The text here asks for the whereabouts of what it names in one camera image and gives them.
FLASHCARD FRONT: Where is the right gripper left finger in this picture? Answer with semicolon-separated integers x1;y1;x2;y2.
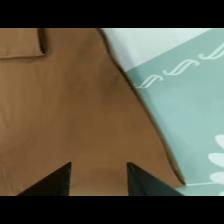
18;161;72;197

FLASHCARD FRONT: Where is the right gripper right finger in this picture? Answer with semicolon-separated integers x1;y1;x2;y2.
126;162;184;197

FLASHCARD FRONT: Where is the brown shirt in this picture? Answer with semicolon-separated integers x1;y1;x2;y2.
0;27;186;197

